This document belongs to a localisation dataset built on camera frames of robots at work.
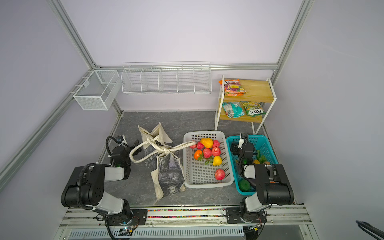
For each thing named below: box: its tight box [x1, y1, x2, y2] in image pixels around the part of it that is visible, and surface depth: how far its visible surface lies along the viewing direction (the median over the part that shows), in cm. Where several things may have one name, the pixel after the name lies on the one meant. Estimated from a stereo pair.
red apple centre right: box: [212, 146, 221, 157], surface depth 93 cm
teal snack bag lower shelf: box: [222, 102, 245, 118], surface depth 98 cm
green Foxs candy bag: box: [242, 101, 267, 117], surface depth 98 cm
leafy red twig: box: [198, 152, 214, 166], surface depth 93 cm
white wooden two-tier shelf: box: [214, 75, 277, 135], surface depth 96 cm
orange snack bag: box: [218, 79, 247, 97], surface depth 84 cm
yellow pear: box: [200, 138, 214, 149], surface depth 95 cm
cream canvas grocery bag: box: [129, 122, 196, 200], surface depth 74 cm
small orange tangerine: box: [194, 149, 203, 160], surface depth 92 cm
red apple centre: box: [203, 148, 212, 159], surface depth 93 cm
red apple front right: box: [215, 168, 226, 181], surface depth 84 cm
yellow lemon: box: [212, 155, 223, 166], surface depth 91 cm
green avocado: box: [238, 179, 251, 192], surface depth 80 cm
